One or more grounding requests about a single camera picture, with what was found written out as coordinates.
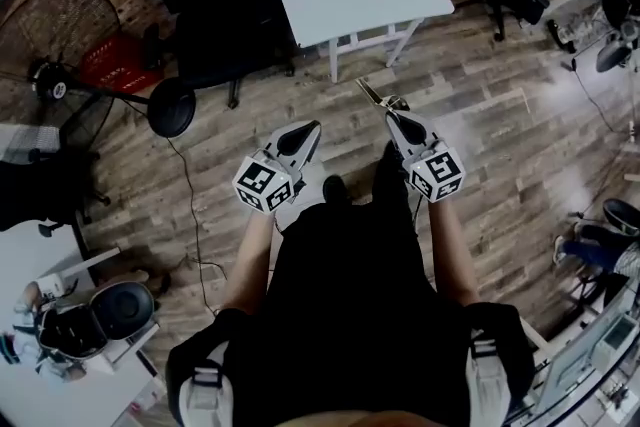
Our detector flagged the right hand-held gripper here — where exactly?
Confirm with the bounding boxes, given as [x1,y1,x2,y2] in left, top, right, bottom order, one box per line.
[383,108,467,205]

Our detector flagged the black standing fan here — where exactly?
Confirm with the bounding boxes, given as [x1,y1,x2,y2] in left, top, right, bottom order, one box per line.
[0,0,197,165]

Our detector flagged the person's black clothing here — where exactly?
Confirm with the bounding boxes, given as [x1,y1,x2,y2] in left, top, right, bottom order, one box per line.
[164,142,539,427]

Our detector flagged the person's shoulder strap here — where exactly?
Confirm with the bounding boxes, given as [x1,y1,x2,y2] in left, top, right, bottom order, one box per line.
[464,327,511,427]
[177,342,236,427]

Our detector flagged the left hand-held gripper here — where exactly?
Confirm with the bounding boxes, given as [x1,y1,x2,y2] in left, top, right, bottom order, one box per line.
[231,118,324,215]

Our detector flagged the person's left forearm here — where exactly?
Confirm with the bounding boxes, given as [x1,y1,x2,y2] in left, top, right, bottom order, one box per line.
[219,209,281,316]

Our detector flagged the person's right shoulder strap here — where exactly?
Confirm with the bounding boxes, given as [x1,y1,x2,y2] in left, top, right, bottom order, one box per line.
[464,327,511,427]

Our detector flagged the red plastic crate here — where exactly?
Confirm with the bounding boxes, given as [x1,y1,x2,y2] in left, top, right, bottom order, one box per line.
[81,32,166,94]

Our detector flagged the black swivel chair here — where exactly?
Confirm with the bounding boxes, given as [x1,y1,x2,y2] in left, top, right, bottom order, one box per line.
[0,149,111,236]

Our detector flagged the black high-back office chair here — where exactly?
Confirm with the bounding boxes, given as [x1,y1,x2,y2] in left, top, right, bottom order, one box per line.
[118,0,300,110]

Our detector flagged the person's right forearm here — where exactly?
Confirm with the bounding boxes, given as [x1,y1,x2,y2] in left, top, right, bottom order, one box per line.
[425,197,482,309]

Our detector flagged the black floor cable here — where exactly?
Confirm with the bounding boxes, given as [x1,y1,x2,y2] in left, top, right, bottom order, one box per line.
[164,134,229,316]

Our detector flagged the person's black shoe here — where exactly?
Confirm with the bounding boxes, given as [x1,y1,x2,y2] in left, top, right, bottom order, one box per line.
[322,174,352,206]

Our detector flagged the white desk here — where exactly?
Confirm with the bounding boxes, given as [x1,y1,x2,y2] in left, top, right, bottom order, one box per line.
[0,122,166,427]

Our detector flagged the person's left shoulder strap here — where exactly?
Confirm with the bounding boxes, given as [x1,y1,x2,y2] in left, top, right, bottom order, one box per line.
[177,342,236,427]

